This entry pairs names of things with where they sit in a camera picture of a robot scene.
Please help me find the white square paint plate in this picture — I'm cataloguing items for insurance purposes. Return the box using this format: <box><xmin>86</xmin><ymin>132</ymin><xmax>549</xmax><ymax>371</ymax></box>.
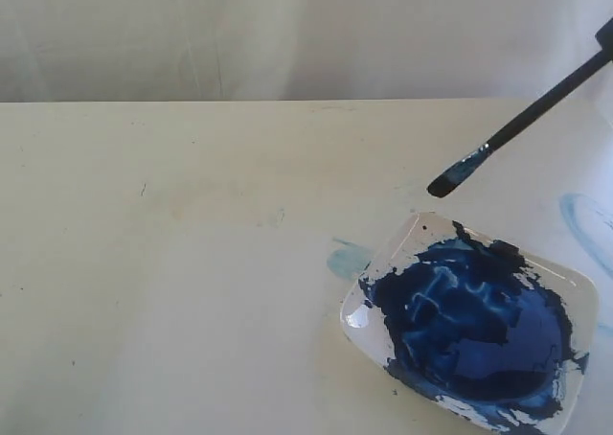
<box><xmin>340</xmin><ymin>212</ymin><xmax>599</xmax><ymax>434</ymax></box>

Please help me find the black paintbrush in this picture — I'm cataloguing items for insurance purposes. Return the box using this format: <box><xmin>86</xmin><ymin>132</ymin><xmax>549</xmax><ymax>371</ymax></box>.
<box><xmin>426</xmin><ymin>19</ymin><xmax>612</xmax><ymax>198</ymax></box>

